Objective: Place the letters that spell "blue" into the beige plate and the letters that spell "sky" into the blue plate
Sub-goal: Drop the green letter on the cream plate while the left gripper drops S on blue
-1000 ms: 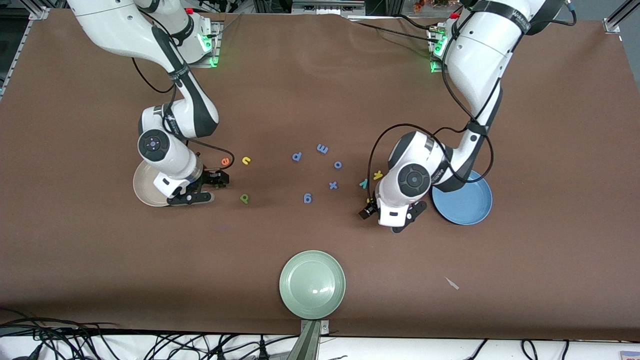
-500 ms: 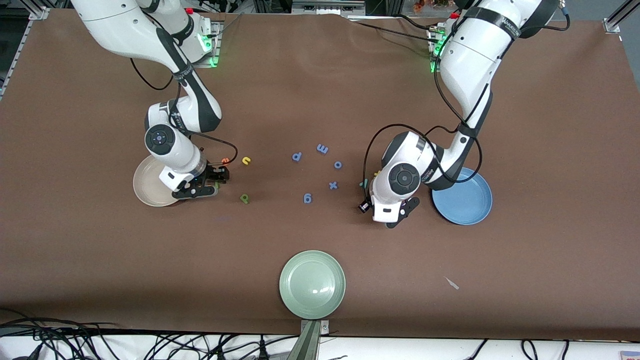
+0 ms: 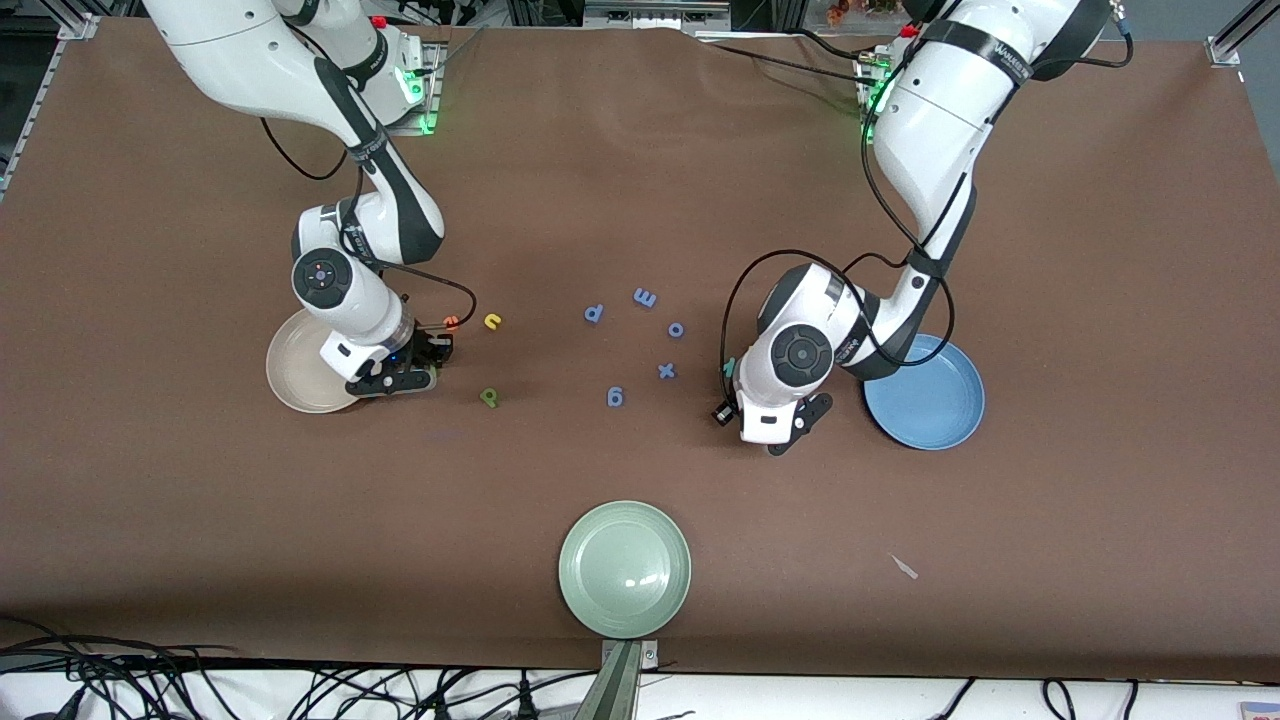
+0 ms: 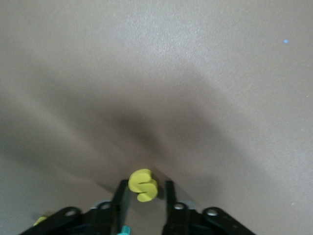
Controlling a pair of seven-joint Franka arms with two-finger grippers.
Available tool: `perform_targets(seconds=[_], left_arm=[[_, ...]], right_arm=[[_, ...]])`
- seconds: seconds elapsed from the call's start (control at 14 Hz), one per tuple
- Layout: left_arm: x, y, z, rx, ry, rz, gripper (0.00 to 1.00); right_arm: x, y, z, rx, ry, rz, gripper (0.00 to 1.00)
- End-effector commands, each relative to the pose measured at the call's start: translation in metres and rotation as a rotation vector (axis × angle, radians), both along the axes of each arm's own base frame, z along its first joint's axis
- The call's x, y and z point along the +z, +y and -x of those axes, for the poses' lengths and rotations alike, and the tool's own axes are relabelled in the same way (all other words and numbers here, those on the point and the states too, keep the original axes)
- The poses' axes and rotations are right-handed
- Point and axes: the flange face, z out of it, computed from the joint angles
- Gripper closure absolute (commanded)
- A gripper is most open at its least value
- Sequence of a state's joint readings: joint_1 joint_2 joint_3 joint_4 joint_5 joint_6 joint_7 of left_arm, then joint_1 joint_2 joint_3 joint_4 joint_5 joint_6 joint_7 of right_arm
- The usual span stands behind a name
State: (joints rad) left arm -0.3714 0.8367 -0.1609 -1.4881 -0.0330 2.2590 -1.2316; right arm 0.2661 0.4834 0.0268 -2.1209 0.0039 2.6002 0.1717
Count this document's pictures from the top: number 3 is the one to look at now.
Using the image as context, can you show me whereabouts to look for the beige brown plate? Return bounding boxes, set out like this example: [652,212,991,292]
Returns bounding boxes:
[265,305,363,415]

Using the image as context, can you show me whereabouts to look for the mint green plate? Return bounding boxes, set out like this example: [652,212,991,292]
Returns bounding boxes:
[558,500,693,640]

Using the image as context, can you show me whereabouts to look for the blue plate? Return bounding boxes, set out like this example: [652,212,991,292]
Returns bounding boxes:
[863,333,987,452]

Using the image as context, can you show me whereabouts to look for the brown table cover sheet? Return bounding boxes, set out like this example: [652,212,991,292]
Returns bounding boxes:
[0,15,1280,686]

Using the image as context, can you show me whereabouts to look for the orange flowers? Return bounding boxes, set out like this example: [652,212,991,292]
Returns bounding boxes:
[825,0,901,26]

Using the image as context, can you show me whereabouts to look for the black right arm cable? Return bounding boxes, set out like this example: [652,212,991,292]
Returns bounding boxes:
[260,118,365,184]

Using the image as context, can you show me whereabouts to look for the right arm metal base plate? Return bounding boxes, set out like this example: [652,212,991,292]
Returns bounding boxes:
[385,40,446,137]

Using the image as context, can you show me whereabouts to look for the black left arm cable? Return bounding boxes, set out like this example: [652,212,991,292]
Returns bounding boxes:
[860,90,931,256]

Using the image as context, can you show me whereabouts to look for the grey metal bracket post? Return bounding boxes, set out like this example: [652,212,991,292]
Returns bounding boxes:
[575,640,660,720]

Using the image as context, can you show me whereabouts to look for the black cable to arm base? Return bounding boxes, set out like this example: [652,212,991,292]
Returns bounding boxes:
[690,35,871,81]

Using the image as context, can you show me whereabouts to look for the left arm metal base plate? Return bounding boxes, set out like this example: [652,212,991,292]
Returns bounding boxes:
[853,48,901,146]

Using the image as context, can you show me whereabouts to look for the black aluminium frame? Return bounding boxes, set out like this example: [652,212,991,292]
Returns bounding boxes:
[505,0,801,31]

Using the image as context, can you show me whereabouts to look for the aluminium frame rail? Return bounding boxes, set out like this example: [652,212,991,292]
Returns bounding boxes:
[0,10,101,196]

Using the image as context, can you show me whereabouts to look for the aluminium corner bracket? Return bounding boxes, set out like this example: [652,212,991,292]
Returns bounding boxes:
[1205,0,1280,69]

